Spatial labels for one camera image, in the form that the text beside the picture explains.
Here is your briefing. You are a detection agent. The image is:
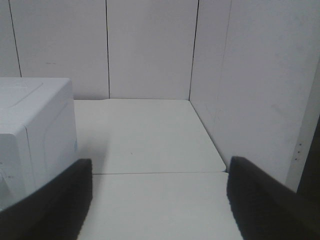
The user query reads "white microwave oven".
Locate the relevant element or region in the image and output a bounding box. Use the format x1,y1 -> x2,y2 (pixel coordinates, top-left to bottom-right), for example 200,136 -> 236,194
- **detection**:
0,77 -> 78,210

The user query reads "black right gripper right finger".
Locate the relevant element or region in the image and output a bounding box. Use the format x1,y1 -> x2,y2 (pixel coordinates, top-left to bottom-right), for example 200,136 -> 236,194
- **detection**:
226,156 -> 320,240

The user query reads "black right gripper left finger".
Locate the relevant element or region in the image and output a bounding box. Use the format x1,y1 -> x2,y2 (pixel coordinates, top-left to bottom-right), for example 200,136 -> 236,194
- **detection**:
0,158 -> 93,240

